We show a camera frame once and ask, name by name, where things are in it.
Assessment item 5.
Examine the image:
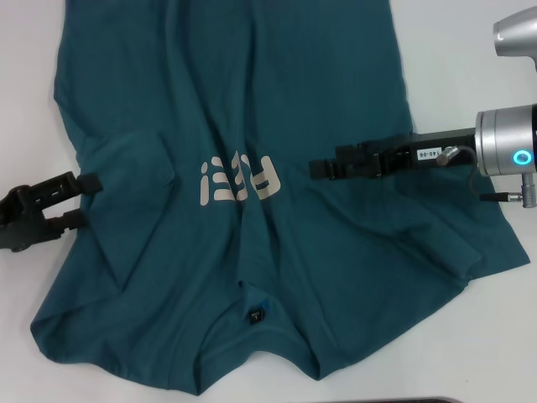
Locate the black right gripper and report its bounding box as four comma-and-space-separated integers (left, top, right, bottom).
309, 128, 477, 181

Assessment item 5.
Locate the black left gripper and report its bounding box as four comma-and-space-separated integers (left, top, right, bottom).
0, 171, 103, 253

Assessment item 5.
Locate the teal blue printed t-shirt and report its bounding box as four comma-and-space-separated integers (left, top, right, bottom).
28, 0, 530, 373

